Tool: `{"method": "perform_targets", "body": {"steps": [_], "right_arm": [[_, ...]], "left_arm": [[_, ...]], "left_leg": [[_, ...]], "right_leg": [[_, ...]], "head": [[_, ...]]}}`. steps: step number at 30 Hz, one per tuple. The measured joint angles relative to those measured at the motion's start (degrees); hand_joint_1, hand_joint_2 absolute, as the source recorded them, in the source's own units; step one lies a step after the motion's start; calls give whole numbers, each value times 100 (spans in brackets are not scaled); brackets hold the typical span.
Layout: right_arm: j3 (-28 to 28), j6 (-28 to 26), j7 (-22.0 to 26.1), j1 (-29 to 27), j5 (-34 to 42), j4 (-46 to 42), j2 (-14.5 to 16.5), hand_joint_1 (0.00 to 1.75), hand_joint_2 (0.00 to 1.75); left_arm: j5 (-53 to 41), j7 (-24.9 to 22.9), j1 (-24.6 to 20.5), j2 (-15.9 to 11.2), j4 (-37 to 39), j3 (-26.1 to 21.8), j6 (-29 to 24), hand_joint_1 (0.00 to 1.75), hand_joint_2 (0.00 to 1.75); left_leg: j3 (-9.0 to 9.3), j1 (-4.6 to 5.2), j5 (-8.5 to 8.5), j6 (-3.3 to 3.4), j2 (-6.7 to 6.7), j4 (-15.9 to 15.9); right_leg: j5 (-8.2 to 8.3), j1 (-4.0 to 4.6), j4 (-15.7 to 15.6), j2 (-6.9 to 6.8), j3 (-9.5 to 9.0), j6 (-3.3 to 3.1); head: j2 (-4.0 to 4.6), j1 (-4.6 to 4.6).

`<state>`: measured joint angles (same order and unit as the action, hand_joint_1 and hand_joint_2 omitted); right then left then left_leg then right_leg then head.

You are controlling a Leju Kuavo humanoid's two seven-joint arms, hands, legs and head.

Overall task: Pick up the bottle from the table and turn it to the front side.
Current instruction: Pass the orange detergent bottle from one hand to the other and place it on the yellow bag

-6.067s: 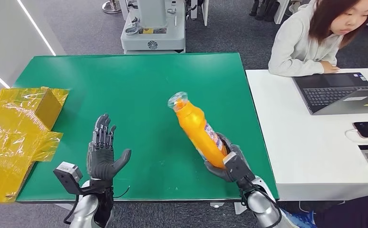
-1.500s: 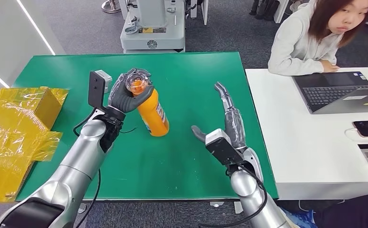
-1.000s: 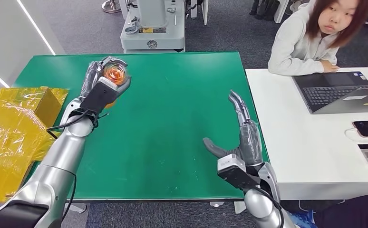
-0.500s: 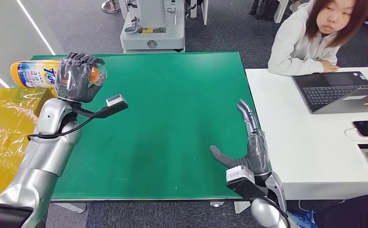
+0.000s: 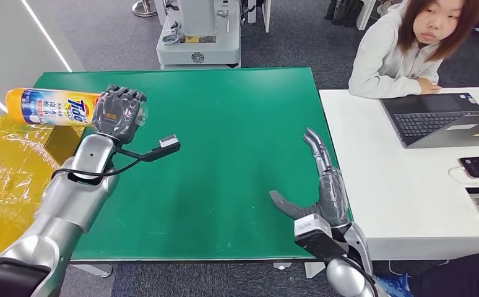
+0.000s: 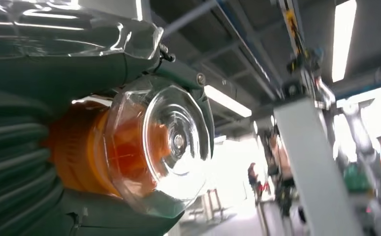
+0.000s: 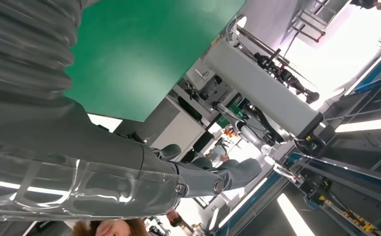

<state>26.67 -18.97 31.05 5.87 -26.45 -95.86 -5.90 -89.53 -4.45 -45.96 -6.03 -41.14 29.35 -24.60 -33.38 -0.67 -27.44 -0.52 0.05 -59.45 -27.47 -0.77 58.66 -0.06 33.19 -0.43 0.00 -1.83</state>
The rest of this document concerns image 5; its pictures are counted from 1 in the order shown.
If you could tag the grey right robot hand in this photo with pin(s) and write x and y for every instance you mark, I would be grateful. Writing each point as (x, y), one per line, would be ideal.
(331, 196)

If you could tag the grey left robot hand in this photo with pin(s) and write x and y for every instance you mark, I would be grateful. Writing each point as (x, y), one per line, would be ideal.
(118, 114)

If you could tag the orange detergent bottle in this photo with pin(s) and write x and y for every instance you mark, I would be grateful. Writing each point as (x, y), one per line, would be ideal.
(51, 106)

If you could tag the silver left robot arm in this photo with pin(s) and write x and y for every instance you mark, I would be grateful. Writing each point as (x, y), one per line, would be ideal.
(67, 205)

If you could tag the chrome round stand base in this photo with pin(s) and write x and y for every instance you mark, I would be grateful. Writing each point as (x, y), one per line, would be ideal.
(143, 9)

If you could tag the blue shoe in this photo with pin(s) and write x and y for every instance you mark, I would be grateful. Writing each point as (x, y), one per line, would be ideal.
(399, 285)

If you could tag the white machine base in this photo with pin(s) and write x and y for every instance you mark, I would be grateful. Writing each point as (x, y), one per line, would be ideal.
(206, 46)

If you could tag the dark grey laptop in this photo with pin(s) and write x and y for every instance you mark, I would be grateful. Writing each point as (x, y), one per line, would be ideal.
(428, 120)

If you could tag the yellow taped cardboard box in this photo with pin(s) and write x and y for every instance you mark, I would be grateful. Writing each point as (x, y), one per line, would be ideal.
(6, 172)

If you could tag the person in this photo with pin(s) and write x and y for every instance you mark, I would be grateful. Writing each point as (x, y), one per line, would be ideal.
(383, 61)

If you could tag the person's hand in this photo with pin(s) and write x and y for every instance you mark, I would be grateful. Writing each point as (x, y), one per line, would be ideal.
(428, 87)

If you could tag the person's leg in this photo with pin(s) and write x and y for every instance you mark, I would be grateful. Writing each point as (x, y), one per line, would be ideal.
(461, 278)

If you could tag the white furniture panel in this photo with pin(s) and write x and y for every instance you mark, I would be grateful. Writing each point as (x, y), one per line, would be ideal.
(266, 13)

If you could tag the black chair legs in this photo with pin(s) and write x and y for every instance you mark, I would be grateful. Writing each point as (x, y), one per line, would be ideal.
(344, 11)

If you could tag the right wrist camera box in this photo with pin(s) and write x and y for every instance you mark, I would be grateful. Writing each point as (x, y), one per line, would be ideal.
(317, 237)

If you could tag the white table bracket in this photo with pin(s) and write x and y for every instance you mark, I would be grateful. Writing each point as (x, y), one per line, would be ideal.
(313, 268)

